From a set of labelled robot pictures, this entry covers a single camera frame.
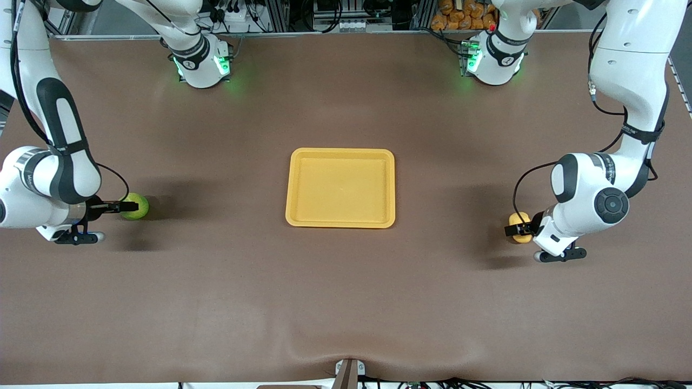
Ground orange snack pile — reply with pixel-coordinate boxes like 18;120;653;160
431;0;498;31

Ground white power strip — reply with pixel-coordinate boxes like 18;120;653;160
223;4;256;34

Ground yellow plastic tray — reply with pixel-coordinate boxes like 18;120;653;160
285;147;396;229

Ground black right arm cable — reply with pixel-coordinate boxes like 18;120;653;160
10;0;130;209

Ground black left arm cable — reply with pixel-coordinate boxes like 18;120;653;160
513;11;660;217

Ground green apple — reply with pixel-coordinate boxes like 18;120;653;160
120;193;150;221

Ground brown table mat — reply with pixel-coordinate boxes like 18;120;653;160
0;30;692;385

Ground white side rail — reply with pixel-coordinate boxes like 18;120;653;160
668;54;692;117

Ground metal table clamp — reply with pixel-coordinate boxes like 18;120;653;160
334;358;365;389

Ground yellow potato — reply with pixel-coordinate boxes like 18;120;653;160
508;212;536;245

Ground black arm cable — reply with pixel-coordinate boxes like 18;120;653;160
513;11;660;217
10;0;130;209

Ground aluminium frame post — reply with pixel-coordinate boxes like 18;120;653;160
414;0;434;31
265;0;290;33

